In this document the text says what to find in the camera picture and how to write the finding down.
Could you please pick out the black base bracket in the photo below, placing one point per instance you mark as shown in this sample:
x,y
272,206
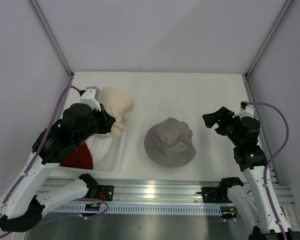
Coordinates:
x,y
105,193
211,195

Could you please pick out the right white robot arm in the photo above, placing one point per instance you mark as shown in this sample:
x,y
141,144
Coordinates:
x,y
261,211

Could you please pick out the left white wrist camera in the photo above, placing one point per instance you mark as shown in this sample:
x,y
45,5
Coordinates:
x,y
90,96

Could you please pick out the white plastic basket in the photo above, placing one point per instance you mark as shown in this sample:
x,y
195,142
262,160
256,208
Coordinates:
x,y
109,163

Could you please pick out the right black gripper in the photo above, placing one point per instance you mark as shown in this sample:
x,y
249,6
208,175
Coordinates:
x,y
225,116

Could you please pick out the left black base bracket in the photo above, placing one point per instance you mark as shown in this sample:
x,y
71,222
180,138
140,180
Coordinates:
x,y
105,193

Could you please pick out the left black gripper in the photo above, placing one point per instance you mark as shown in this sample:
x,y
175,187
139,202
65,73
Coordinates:
x,y
107,120

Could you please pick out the white slotted cable duct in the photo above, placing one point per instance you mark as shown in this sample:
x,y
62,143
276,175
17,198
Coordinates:
x,y
139,209

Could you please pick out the aluminium frame post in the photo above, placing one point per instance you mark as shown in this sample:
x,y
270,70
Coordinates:
x,y
39,14
270,36

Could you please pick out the left aluminium frame post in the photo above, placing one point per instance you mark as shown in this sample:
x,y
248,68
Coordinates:
x,y
39,14

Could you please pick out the right black base bracket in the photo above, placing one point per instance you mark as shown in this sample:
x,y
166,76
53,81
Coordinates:
x,y
211,195

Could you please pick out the aluminium mounting rail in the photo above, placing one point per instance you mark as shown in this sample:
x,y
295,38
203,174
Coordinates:
x,y
159,192

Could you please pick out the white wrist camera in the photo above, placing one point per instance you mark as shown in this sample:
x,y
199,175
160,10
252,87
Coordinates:
x,y
246,110
90,96

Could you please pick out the right aluminium frame post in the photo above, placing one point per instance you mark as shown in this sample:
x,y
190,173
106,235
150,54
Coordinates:
x,y
270,36

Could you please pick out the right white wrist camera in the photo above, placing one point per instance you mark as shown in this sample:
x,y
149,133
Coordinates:
x,y
246,110

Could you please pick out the dark red bucket hat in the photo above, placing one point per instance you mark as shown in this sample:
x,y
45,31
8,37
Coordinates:
x,y
80,159

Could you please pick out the grey bucket hat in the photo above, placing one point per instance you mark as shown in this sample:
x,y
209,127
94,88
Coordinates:
x,y
169,144

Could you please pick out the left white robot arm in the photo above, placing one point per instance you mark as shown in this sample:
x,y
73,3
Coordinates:
x,y
23,208

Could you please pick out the white bucket hat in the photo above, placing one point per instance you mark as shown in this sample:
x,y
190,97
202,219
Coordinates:
x,y
98,147

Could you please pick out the beige bucket hat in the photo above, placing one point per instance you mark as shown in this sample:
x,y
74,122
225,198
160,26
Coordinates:
x,y
118,104

